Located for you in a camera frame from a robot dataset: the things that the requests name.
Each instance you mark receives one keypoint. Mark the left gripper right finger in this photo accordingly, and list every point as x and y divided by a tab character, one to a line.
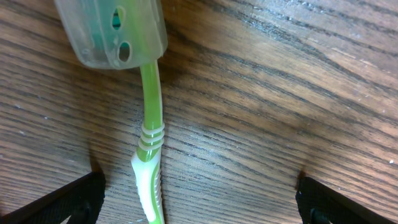
319	204

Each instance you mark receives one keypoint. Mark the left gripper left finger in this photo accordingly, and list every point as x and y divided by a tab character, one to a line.
77	202

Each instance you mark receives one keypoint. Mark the green white toothbrush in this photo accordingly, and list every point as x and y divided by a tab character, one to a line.
119	35

